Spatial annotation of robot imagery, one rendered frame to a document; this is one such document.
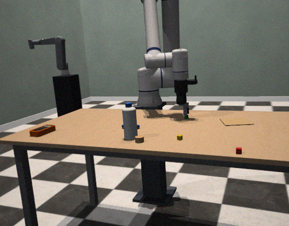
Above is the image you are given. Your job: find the tan mat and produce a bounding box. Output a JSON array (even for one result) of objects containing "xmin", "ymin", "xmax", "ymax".
[{"xmin": 220, "ymin": 117, "xmax": 254, "ymax": 126}]

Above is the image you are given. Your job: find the short brown cylinder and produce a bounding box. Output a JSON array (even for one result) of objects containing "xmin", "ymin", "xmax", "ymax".
[{"xmin": 135, "ymin": 135, "xmax": 144, "ymax": 143}]

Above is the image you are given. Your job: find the red die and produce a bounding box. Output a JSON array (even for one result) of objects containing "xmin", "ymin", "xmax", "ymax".
[{"xmin": 236, "ymin": 147, "xmax": 242, "ymax": 154}]

